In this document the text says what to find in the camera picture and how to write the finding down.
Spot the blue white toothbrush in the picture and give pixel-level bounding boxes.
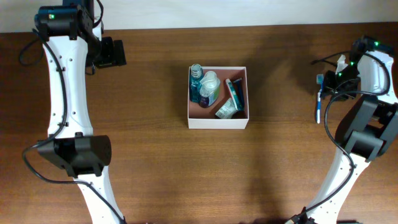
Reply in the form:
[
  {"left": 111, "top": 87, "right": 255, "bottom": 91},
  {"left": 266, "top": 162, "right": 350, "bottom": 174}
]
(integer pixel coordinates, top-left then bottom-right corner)
[{"left": 315, "top": 74, "right": 324, "bottom": 124}]

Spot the teal mouthwash bottle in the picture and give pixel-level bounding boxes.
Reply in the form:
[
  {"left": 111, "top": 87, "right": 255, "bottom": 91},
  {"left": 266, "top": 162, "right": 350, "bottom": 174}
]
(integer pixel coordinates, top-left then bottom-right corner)
[{"left": 189, "top": 64, "right": 204, "bottom": 103}]

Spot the blue disposable razor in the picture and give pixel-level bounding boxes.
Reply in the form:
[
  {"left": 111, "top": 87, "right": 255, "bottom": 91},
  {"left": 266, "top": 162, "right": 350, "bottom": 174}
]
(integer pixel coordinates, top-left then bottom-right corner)
[{"left": 233, "top": 78, "right": 244, "bottom": 111}]

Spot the dark blue pump bottle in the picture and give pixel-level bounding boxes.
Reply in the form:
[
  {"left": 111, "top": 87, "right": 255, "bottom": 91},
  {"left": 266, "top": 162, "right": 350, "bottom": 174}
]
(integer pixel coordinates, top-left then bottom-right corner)
[{"left": 199, "top": 71, "right": 221, "bottom": 108}]

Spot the green red toothpaste tube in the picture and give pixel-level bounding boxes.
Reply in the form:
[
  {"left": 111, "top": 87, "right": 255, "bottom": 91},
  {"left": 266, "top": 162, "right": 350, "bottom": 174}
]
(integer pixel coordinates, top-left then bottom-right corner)
[{"left": 225, "top": 78, "right": 242, "bottom": 111}]

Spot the green white soap packet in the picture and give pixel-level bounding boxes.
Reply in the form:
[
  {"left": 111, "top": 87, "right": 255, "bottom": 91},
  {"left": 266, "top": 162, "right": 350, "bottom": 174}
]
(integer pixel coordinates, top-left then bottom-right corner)
[{"left": 215, "top": 98, "right": 238, "bottom": 119}]

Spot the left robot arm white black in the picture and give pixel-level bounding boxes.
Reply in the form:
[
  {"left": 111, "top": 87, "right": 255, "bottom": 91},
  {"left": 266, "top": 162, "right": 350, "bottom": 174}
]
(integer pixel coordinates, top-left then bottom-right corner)
[{"left": 33, "top": 0, "right": 126, "bottom": 223}]

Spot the white open cardboard box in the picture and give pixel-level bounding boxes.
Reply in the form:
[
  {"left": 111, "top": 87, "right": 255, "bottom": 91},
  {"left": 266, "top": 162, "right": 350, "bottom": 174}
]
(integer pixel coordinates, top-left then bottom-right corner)
[{"left": 187, "top": 66, "right": 249, "bottom": 129}]

